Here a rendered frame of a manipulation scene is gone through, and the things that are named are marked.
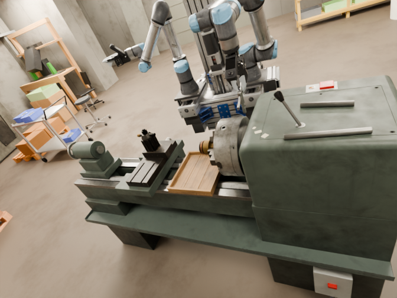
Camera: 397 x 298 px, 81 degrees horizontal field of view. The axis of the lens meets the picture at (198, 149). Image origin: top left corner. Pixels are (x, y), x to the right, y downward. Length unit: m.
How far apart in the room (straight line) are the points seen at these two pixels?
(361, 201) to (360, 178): 0.13
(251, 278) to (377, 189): 1.23
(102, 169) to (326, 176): 1.54
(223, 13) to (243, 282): 1.75
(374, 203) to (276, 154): 0.42
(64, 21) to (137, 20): 3.04
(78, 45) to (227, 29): 7.29
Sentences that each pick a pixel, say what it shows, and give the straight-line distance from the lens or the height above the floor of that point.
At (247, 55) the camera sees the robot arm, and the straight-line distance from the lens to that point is 1.72.
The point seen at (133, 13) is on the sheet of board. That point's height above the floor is 1.59.
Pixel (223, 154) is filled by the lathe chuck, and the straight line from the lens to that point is 1.15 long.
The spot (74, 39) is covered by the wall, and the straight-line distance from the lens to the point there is 8.10.
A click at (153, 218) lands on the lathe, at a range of 1.90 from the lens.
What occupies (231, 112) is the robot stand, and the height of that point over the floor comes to 0.94.
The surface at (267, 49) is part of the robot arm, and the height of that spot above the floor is 1.36.
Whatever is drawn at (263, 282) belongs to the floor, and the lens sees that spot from 2.01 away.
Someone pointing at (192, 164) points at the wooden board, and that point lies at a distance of 1.60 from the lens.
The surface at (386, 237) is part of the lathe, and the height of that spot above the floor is 0.74.
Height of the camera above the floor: 1.84
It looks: 34 degrees down
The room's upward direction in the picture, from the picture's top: 22 degrees counter-clockwise
